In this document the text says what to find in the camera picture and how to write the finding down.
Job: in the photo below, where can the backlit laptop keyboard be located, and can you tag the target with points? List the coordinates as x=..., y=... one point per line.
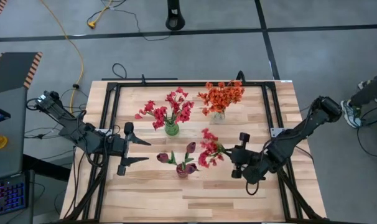
x=6, y=194

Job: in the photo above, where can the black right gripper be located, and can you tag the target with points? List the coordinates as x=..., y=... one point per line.
x=252, y=165

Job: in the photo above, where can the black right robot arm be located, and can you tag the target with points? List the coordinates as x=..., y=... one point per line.
x=297, y=137

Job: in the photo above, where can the clear glass vase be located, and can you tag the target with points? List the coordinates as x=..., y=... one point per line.
x=218, y=117

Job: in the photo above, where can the black metal table frame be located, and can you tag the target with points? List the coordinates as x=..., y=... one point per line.
x=191, y=84

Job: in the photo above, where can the black stand base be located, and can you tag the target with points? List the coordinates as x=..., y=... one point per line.
x=175, y=21

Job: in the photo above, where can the red ribbed glass vase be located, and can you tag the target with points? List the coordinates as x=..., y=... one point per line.
x=180, y=173

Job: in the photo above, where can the person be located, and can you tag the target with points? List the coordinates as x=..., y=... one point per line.
x=370, y=90

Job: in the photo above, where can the silver mounting plate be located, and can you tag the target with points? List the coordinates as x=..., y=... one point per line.
x=276, y=132

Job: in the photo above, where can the black arched bracket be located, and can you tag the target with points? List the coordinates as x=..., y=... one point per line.
x=240, y=73

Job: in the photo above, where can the green glass vase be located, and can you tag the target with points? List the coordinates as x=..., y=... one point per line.
x=171, y=130

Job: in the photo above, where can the grey desk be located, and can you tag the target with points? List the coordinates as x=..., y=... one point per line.
x=8, y=155

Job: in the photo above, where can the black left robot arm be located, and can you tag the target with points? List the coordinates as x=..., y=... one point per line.
x=76, y=130

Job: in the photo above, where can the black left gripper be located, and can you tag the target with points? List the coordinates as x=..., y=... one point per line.
x=118, y=146

